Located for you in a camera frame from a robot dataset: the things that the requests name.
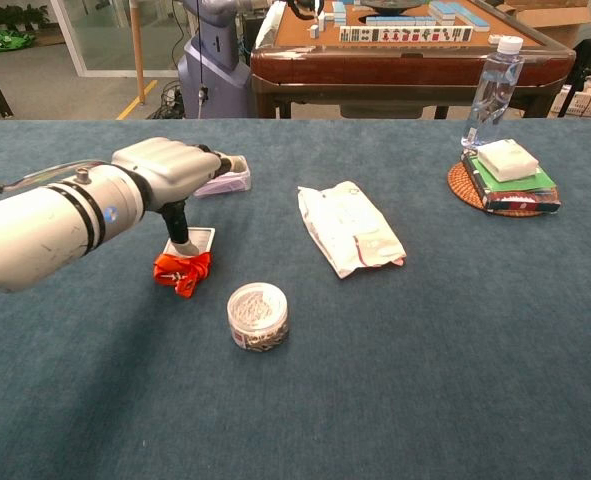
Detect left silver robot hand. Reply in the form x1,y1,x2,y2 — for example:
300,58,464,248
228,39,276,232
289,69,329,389
110,136,250,257

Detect clear box of purple picks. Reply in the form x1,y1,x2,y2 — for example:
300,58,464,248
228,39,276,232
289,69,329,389
193,154,253,199

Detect wooden pole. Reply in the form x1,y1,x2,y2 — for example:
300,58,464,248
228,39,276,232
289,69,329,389
128,0,147,105

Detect clear round paper clip jar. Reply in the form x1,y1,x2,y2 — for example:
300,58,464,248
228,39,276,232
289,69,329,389
226,281,290,353

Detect white plastic packet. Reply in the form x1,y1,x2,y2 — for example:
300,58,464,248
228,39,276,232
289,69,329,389
297,180,408,280

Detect green bag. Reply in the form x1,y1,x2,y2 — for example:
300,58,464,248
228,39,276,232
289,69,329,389
0,29,36,55

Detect green potted plants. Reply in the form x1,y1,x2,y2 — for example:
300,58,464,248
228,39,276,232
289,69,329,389
0,3,51,49

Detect wooden mahjong table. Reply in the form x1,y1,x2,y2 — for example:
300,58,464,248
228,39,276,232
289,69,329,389
249,0,577,120

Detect row of face-up mahjong tiles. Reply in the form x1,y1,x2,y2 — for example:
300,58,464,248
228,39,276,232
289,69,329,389
338,25,475,45

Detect straight row blue mahjong tiles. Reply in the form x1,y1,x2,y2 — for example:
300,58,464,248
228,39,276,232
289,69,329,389
365,15,436,27

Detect black round dish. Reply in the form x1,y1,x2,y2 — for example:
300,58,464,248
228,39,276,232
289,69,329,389
359,0,426,12

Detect woven rattan coaster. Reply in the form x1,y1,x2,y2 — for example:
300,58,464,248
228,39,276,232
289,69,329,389
446,160,546,219

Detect diagonal stack blue mahjong tiles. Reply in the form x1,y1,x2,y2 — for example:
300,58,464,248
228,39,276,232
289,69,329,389
428,0,491,33

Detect clear water bottle white cap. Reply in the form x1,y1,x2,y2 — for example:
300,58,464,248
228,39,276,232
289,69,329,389
460,35,526,151

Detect small white box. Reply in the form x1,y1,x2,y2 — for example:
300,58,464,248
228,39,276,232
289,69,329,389
476,138,541,183

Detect stacked books green cover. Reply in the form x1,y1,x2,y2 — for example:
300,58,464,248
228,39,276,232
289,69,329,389
460,152,562,215

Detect green book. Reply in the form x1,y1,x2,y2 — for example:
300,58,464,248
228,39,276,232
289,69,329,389
467,155,559,194

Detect black tripod stand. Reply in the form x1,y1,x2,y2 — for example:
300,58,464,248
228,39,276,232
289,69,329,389
557,0,591,119

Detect cardboard box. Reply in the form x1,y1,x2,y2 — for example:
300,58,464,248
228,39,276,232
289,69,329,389
494,0,591,49

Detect tangled floor cables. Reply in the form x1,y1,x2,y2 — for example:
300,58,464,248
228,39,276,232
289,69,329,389
147,79,186,120

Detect hanging black cable with switch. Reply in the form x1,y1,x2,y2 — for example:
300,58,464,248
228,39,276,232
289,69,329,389
194,0,211,120

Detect purple robot pedestal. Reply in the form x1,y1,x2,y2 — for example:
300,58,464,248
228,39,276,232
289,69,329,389
176,0,254,120

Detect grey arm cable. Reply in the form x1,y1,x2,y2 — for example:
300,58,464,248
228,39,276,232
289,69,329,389
0,158,112,195

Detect white glass door frame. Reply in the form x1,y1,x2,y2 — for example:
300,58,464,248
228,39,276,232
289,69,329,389
49,0,186,79

